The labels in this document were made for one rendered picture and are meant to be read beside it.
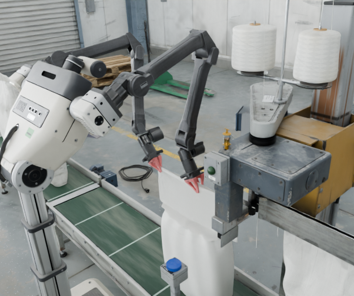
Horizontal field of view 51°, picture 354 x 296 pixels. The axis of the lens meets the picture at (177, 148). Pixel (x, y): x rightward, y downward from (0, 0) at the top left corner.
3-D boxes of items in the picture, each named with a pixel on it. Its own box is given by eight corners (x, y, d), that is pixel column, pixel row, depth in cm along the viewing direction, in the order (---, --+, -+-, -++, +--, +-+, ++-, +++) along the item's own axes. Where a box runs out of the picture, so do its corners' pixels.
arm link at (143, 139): (135, 139, 189) (136, 135, 184) (147, 134, 191) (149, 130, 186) (142, 151, 187) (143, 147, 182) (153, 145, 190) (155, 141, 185)
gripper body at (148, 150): (164, 151, 185) (157, 139, 187) (147, 158, 179) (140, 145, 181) (159, 157, 190) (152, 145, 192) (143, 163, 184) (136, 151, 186)
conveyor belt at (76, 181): (-32, 134, 430) (-34, 127, 427) (3, 124, 453) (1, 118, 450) (52, 212, 279) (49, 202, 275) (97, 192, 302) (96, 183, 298)
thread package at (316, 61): (283, 80, 128) (287, 29, 121) (306, 72, 137) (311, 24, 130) (323, 87, 118) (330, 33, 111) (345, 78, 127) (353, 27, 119)
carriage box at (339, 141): (260, 193, 156) (264, 123, 143) (304, 165, 176) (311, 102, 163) (314, 218, 139) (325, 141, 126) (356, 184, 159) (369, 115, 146)
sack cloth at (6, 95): (-1, 145, 373) (-20, 74, 343) (20, 139, 386) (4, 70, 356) (17, 160, 342) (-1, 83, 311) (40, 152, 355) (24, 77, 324)
